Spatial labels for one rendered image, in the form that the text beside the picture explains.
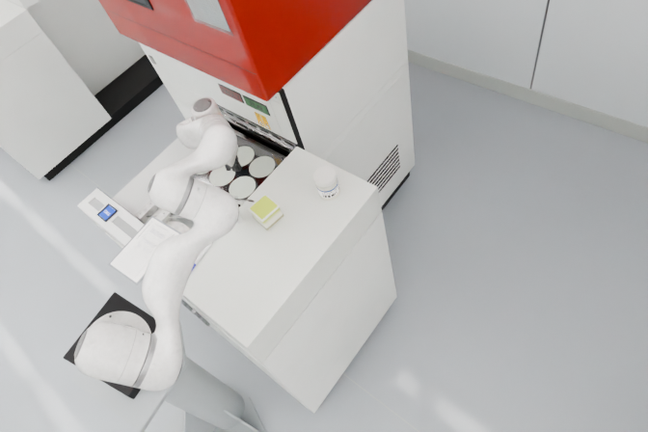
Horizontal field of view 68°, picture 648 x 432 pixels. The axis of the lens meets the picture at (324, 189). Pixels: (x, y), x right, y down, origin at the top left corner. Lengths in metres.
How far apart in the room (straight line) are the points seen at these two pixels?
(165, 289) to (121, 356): 0.16
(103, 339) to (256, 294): 0.46
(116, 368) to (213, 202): 0.42
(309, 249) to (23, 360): 1.99
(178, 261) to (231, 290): 0.33
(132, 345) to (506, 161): 2.19
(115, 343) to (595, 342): 1.91
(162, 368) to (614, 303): 1.94
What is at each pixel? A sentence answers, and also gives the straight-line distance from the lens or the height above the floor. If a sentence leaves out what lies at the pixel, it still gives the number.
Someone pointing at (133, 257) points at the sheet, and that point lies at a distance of 1.68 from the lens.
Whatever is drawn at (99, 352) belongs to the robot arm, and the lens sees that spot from 1.19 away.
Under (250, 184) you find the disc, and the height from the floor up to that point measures 0.90.
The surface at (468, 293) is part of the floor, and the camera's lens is 2.41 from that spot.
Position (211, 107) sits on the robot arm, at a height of 1.23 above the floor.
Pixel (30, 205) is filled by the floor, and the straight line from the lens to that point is 3.71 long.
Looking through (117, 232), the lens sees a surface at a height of 0.96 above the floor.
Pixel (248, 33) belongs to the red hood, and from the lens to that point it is 1.38.
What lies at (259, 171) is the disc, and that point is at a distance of 1.77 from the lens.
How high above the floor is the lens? 2.22
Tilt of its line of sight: 53 degrees down
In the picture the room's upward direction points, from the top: 18 degrees counter-clockwise
